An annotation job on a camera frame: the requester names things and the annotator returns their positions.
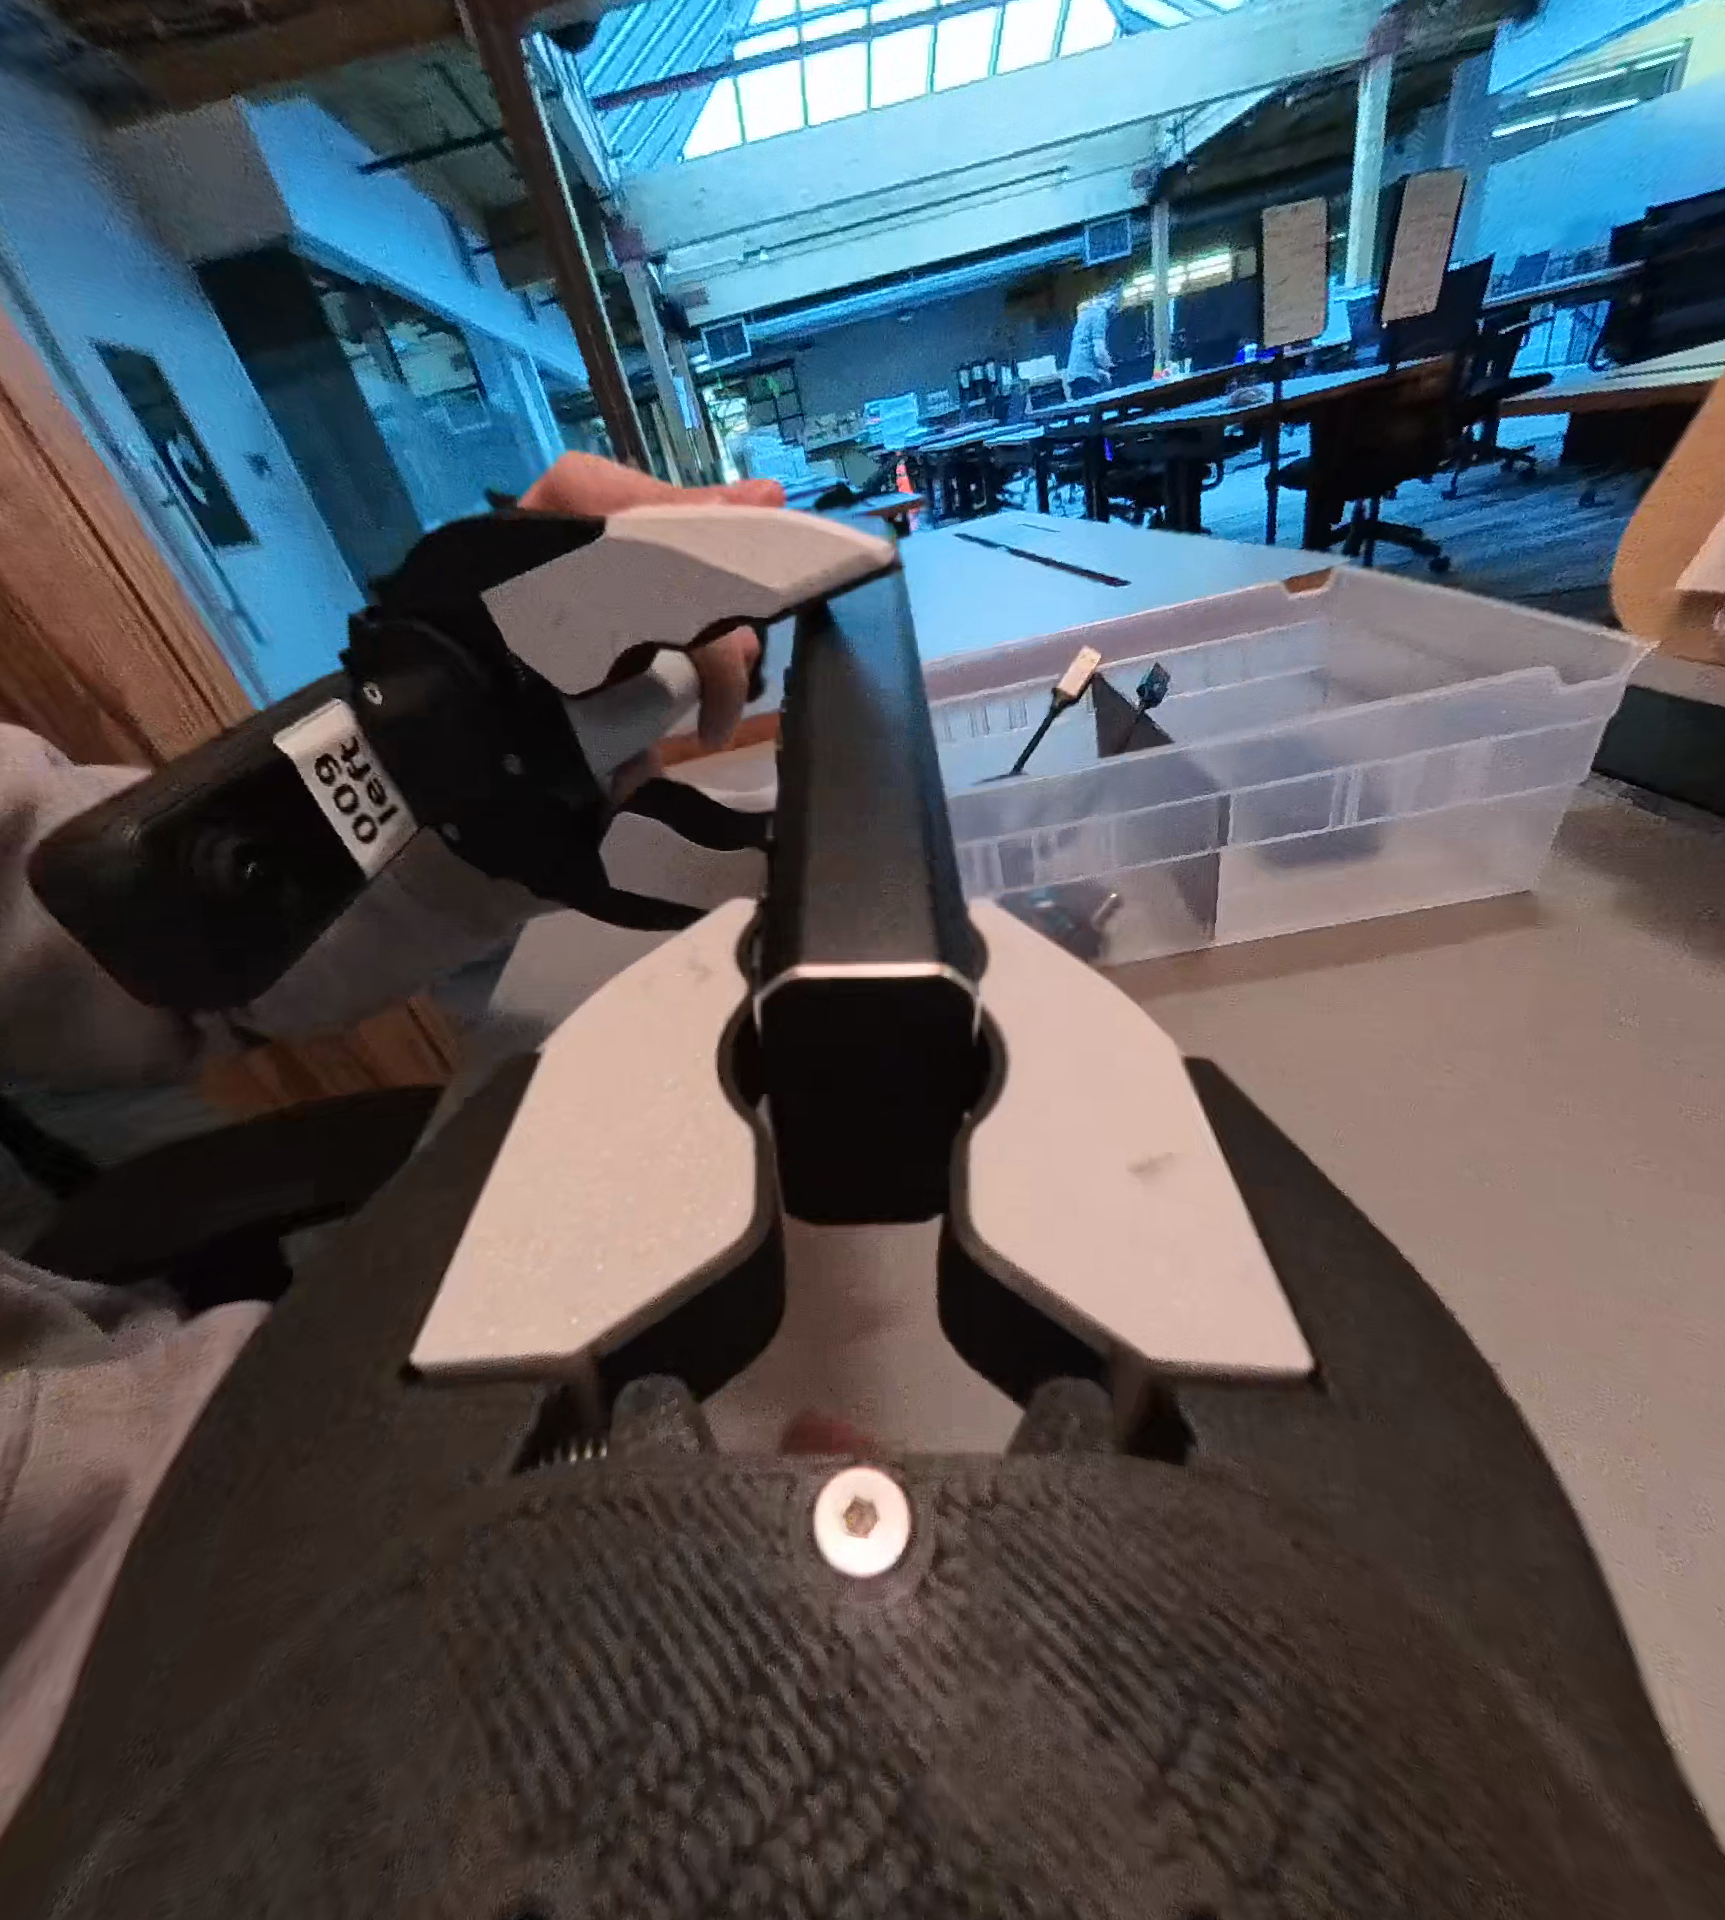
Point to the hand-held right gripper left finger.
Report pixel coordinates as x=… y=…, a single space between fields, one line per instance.
x=592 y=1185

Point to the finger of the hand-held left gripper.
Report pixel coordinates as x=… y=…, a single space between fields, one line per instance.
x=683 y=578

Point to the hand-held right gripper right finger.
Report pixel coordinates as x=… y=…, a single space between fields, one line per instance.
x=1117 y=1185

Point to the clear plastic divided bin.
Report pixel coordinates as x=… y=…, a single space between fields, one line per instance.
x=1401 y=840

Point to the long dark desk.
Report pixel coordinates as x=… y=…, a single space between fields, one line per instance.
x=1177 y=398

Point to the person's left hand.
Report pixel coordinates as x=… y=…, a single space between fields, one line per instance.
x=622 y=483

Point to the brown steel pillar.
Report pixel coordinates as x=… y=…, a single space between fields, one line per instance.
x=546 y=224

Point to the wooden panel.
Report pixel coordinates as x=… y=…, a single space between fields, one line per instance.
x=22 y=571

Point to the white table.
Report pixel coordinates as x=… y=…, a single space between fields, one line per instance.
x=1194 y=549

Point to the skylight window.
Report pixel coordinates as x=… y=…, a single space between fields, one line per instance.
x=893 y=68

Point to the person's grey sweatshirt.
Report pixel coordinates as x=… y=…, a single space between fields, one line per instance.
x=22 y=1500

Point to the tan board panel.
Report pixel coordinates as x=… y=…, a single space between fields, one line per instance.
x=1424 y=243
x=1293 y=270

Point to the black office chair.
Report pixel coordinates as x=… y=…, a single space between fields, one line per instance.
x=1387 y=450

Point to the dark stand base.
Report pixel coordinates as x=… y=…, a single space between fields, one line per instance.
x=1702 y=729

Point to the round wooden board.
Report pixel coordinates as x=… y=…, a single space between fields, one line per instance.
x=1671 y=511

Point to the wooden table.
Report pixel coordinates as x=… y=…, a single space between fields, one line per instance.
x=1611 y=393

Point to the black monitor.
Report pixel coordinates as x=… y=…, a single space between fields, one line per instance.
x=1687 y=270

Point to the dark wall poster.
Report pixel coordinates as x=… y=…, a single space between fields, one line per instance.
x=173 y=442

